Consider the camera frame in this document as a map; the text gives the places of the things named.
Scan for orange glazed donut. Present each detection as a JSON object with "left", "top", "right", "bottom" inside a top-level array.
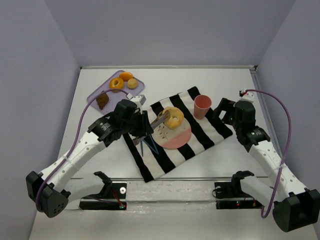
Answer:
[{"left": 109, "top": 77, "right": 125, "bottom": 92}]

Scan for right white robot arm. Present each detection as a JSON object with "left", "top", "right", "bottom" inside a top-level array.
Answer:
[{"left": 213, "top": 98, "right": 320, "bottom": 232}]

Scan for purple cable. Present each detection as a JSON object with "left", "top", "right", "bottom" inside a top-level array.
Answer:
[
  {"left": 246, "top": 89, "right": 293, "bottom": 218},
  {"left": 35, "top": 88, "right": 131, "bottom": 213}
]

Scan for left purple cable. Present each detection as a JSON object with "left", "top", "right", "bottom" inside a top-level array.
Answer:
[{"left": 35, "top": 88, "right": 131, "bottom": 213}]

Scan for large beige bagel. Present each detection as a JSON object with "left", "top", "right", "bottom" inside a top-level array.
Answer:
[{"left": 158, "top": 107, "right": 184, "bottom": 130}]

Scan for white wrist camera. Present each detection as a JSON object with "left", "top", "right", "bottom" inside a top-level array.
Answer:
[
  {"left": 126, "top": 93, "right": 146, "bottom": 108},
  {"left": 239, "top": 90, "right": 255, "bottom": 103}
]

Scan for blue plastic knife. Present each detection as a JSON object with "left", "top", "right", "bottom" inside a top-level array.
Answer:
[{"left": 144, "top": 135, "right": 159, "bottom": 155}]

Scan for cream and pink plate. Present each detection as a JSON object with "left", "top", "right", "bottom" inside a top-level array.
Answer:
[{"left": 151, "top": 119, "right": 192, "bottom": 150}]

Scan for brown chocolate pastry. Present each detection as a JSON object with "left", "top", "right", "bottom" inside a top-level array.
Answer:
[{"left": 95, "top": 93, "right": 109, "bottom": 110}]

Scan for blue plastic fork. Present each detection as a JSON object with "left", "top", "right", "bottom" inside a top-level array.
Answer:
[{"left": 140, "top": 140, "right": 144, "bottom": 158}]

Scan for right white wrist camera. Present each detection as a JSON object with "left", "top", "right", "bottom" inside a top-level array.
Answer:
[{"left": 239, "top": 90, "right": 255, "bottom": 103}]

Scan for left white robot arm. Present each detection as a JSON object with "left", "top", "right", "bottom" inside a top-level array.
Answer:
[{"left": 26, "top": 95, "right": 153, "bottom": 218}]

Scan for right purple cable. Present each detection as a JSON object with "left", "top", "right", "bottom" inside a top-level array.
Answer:
[{"left": 246, "top": 89, "right": 293, "bottom": 218}]

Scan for black white striped placemat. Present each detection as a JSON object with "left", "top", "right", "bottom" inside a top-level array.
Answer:
[{"left": 123, "top": 86, "right": 233, "bottom": 183}]

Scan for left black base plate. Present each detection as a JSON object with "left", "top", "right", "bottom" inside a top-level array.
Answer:
[{"left": 78, "top": 181, "right": 127, "bottom": 211}]

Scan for pink plastic cup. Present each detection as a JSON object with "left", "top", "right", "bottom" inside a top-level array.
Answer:
[{"left": 193, "top": 94, "right": 212, "bottom": 120}]

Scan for small pale round bun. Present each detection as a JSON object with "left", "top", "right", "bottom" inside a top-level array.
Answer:
[{"left": 126, "top": 78, "right": 139, "bottom": 89}]

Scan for orange round bun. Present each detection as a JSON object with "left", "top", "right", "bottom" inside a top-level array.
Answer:
[{"left": 119, "top": 71, "right": 134, "bottom": 82}]

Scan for lavender plastic tray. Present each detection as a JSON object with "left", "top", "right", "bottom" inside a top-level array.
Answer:
[{"left": 86, "top": 69, "right": 146, "bottom": 112}]

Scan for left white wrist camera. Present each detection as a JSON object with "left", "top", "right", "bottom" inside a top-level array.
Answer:
[{"left": 126, "top": 93, "right": 146, "bottom": 108}]

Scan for metal serving tongs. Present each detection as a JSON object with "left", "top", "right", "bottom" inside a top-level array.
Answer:
[{"left": 132, "top": 111, "right": 171, "bottom": 146}]

